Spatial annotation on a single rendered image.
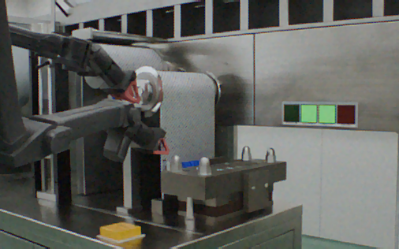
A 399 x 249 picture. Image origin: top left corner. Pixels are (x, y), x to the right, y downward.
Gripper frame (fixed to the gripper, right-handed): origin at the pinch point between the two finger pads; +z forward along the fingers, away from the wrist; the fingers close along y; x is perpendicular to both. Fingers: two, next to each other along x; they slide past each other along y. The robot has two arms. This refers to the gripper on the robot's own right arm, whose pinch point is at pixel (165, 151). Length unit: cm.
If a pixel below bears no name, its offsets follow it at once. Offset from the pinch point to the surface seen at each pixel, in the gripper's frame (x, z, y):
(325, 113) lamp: 24.1, 20.4, 35.4
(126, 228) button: -26.2, -15.1, 12.7
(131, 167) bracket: -7.3, -3.4, -7.8
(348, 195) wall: 76, 260, -58
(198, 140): 8.7, 10.9, 0.3
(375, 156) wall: 105, 243, -36
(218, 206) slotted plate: -11.6, 7.3, 18.8
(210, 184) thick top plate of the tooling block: -7.9, 0.2, 20.0
